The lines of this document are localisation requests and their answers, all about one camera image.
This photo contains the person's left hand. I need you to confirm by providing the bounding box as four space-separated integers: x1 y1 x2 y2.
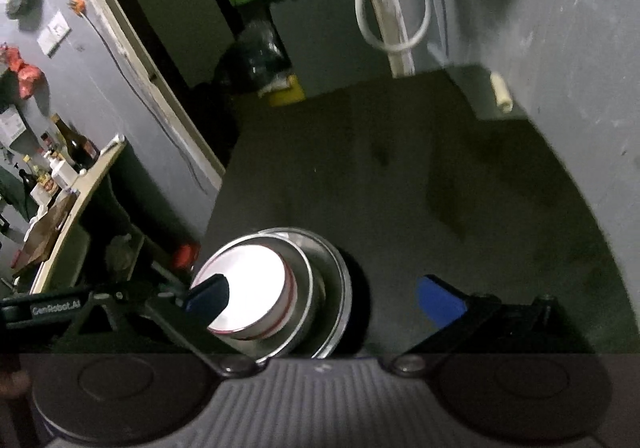
0 370 30 399

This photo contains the black mat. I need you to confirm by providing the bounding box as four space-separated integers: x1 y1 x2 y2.
201 71 639 354

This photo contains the dark glass bottle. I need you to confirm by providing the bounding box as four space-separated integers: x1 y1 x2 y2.
50 113 100 170

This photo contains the white wall switch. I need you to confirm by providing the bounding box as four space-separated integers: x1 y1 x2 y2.
37 10 70 58

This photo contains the white bottle on shelf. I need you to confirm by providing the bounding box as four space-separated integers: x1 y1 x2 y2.
50 158 78 189

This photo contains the white bowl red rim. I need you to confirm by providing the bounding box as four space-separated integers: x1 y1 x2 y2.
192 243 297 341

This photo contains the steel plate with sticker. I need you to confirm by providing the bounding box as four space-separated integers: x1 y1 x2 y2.
262 227 352 358

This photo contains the large steel bowl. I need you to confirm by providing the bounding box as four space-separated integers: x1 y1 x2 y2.
201 234 321 361

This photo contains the small cream cylinder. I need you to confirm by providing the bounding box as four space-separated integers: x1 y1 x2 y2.
489 72 514 114

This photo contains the red plastic bag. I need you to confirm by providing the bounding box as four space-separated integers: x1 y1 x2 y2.
1 44 44 100

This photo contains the wooden shelf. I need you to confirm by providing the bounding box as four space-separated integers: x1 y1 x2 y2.
14 134 127 295

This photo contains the yellow bin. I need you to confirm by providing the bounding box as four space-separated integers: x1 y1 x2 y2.
258 73 306 107

